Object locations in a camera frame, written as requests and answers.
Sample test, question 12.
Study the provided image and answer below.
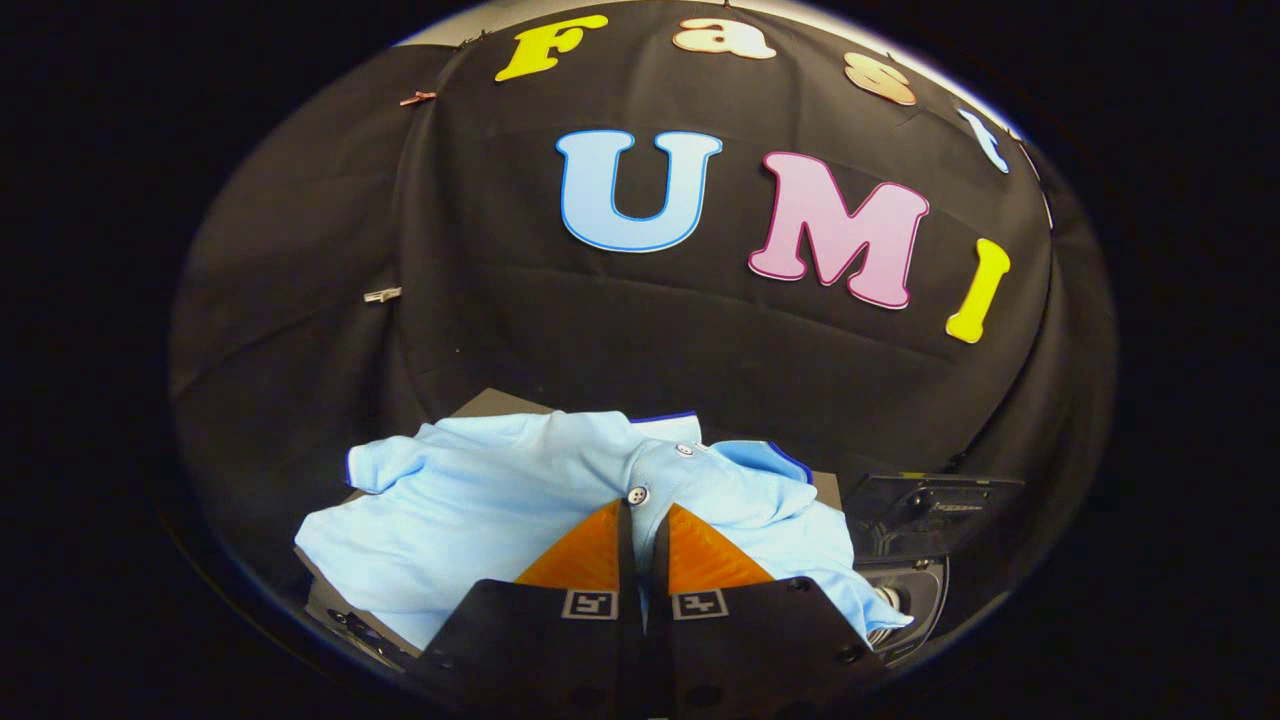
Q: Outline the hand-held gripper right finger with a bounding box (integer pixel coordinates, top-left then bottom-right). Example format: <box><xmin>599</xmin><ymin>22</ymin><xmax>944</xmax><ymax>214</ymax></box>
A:
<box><xmin>645</xmin><ymin>503</ymin><xmax>891</xmax><ymax>720</ymax></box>

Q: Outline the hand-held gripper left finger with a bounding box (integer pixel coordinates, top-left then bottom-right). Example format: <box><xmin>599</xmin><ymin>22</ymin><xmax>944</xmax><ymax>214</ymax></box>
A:
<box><xmin>410</xmin><ymin>498</ymin><xmax>646</xmax><ymax>720</ymax></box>

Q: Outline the light blue polo shirt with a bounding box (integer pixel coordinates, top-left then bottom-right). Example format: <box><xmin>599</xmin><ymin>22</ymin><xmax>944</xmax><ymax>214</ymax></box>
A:
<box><xmin>295</xmin><ymin>410</ymin><xmax>913</xmax><ymax>651</ymax></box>

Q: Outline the grey washing machine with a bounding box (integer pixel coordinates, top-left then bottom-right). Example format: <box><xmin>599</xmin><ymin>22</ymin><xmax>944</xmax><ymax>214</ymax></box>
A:
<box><xmin>855</xmin><ymin>555</ymin><xmax>951</xmax><ymax>666</ymax></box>

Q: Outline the grey box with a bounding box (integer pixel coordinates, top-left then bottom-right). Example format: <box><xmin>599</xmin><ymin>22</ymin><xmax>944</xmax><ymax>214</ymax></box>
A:
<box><xmin>295</xmin><ymin>388</ymin><xmax>841</xmax><ymax>661</ymax></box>

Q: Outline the black backdrop cloth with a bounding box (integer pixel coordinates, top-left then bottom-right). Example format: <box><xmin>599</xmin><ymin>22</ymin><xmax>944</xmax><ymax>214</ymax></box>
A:
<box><xmin>170</xmin><ymin>0</ymin><xmax>1119</xmax><ymax>641</ymax></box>

